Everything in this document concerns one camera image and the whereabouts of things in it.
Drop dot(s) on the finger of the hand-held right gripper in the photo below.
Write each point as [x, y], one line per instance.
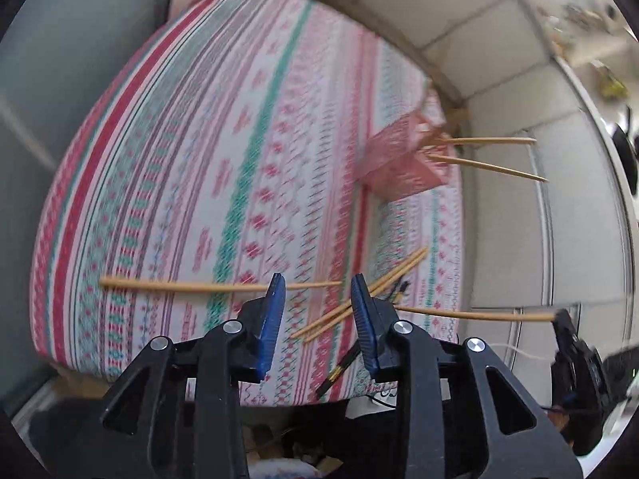
[566, 329]

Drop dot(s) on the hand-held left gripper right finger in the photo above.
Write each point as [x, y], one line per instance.
[364, 324]

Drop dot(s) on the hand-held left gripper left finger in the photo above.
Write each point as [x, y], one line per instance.
[272, 319]

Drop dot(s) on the set of wooden chopsticks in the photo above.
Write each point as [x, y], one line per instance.
[199, 284]

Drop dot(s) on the light wooden chopstick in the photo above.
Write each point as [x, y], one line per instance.
[474, 315]
[494, 168]
[489, 140]

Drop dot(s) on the pink chopstick holder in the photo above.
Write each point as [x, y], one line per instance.
[399, 169]

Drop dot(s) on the white drawer kitchen cabinet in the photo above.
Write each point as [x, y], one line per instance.
[584, 239]

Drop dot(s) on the patterned striped tablecloth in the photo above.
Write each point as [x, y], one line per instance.
[199, 159]

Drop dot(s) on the black wok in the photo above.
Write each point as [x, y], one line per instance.
[626, 159]

